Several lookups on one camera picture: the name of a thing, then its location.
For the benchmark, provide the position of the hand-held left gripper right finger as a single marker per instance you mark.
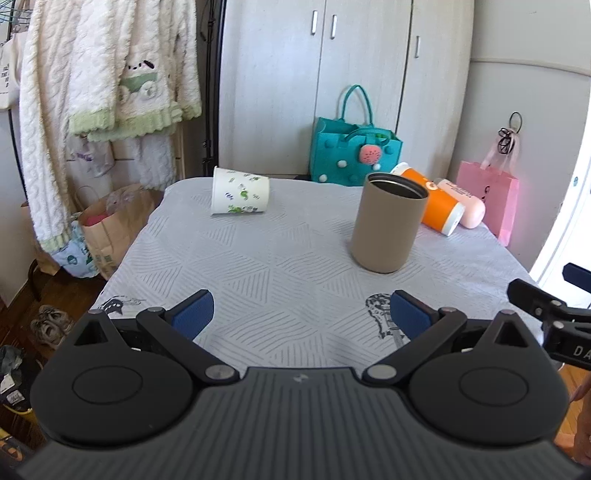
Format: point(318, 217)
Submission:
point(408, 316)

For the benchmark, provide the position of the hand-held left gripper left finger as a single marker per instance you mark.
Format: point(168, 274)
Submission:
point(194, 314)

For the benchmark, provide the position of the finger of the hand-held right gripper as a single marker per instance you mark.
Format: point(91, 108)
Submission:
point(531, 295)
point(579, 275)

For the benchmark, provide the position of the white paper cup green print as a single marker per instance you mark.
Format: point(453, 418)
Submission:
point(240, 193)

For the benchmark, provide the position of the person's right forearm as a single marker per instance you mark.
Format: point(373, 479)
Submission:
point(584, 415)

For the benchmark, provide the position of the tan metal tumbler cup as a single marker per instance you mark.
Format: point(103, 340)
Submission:
point(385, 226)

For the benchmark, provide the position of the grey patterned tablecloth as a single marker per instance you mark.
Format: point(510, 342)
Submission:
point(277, 267)

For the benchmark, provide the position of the pink paper gift bag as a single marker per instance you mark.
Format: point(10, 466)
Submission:
point(494, 198)

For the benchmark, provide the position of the pink bottle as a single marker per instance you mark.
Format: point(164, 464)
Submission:
point(466, 205)

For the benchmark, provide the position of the orange bottle white cap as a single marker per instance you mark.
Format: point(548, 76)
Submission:
point(438, 207)

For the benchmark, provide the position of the brown paper bag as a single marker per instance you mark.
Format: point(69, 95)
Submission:
point(115, 230)

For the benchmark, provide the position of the blue white plastic bag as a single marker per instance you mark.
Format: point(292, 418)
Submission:
point(74, 258)

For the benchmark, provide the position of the pair of brown shoes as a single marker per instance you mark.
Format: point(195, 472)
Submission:
point(50, 323)

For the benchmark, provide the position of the teal felt handbag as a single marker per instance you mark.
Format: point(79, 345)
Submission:
point(346, 157)

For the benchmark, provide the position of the white plastic bag purple print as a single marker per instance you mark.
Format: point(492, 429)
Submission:
point(90, 159)

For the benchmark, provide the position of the black clothes rack pole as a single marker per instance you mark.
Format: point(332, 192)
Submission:
point(210, 92)

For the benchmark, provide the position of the white wardrobe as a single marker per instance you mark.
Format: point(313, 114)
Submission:
point(286, 83)

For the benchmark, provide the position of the white fluffy robe green trim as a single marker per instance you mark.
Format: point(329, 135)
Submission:
point(92, 64)

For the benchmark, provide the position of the cream tote bag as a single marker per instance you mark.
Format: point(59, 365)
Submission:
point(9, 69)

